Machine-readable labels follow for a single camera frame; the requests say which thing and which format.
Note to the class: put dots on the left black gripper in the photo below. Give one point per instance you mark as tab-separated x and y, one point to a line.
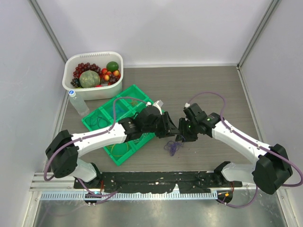
166	123

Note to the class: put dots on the red yellow cherries bunch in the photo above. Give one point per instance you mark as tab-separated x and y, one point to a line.
109	78

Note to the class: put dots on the clear water bottle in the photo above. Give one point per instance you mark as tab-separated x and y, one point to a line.
78	103

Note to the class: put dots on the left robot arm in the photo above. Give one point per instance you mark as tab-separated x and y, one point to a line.
66	149

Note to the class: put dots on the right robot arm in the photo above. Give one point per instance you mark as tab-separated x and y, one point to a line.
268	168

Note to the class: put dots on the green melon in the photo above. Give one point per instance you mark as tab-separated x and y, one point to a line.
89	79

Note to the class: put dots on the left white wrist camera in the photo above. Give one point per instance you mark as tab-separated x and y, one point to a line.
158	104

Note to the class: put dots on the white plastic basket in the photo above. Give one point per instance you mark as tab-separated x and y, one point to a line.
101	59

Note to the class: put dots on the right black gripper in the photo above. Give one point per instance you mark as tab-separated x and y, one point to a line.
184	136

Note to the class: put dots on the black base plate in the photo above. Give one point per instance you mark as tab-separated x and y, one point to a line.
162	182

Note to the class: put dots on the dark grape bunch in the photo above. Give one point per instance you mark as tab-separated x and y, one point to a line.
75	82

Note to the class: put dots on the green lime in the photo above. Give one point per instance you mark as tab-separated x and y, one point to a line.
112	66

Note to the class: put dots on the green compartment tray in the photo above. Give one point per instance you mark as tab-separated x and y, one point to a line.
103	117

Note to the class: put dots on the white slotted cable duct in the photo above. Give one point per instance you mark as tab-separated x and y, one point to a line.
82	195

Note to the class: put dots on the red grape bunch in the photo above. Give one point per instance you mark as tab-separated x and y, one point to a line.
83	67

